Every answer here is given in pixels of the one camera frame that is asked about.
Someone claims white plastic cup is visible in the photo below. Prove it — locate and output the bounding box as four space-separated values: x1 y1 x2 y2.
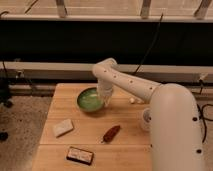
140 108 150 131

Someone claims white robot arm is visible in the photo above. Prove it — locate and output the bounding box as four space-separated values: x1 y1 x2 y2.
92 58 206 171

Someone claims black floor cable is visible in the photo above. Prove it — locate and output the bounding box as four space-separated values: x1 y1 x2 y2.
197 103 213 144

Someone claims black hanging cable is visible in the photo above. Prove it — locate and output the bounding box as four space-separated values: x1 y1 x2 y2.
131 12 165 76

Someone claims green ceramic bowl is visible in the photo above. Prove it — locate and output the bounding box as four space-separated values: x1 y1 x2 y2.
77 87 104 113

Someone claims black chair base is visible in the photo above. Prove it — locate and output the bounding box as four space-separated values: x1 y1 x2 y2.
0 63 13 142

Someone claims reddish brown sausage toy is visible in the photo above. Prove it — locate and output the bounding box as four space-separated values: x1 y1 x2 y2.
102 125 121 143

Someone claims white sponge block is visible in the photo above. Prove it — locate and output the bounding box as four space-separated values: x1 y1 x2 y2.
53 119 74 137

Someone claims wooden table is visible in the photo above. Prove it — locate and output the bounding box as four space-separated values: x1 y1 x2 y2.
32 83 152 171

